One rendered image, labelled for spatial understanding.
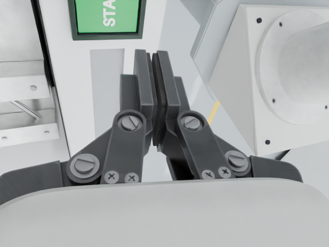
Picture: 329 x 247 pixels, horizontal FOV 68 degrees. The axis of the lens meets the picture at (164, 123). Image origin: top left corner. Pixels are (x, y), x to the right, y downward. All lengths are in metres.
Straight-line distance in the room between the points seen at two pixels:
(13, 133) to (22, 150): 0.18
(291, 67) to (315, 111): 0.11
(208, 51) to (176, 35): 1.00
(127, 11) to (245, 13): 0.26
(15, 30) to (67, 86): 0.09
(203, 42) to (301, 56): 0.15
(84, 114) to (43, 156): 0.31
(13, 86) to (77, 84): 0.09
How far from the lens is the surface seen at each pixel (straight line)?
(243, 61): 0.43
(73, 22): 0.20
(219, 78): 0.48
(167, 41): 1.46
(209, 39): 0.45
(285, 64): 0.42
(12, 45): 0.32
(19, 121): 0.37
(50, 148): 0.54
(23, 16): 0.30
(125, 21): 0.21
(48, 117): 0.36
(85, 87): 0.25
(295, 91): 0.43
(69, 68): 0.23
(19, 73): 0.31
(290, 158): 3.68
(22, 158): 0.57
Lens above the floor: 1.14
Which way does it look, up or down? 36 degrees down
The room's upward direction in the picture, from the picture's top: 156 degrees clockwise
